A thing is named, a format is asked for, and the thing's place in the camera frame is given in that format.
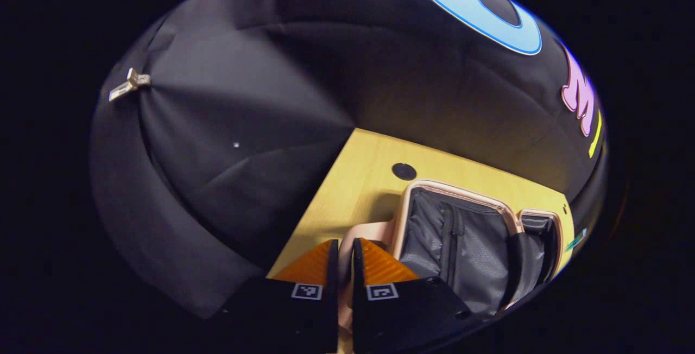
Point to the black backdrop cloth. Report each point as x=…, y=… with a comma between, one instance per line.
x=244, y=99

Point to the small teal cosmetic jar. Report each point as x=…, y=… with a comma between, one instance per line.
x=576, y=239

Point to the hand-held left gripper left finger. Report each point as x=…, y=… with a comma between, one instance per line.
x=333, y=278

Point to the pink suitcase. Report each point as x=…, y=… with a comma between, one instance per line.
x=461, y=240

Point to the silver cloth clip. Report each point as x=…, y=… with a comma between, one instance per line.
x=132, y=78

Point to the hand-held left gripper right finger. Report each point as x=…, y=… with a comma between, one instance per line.
x=357, y=275

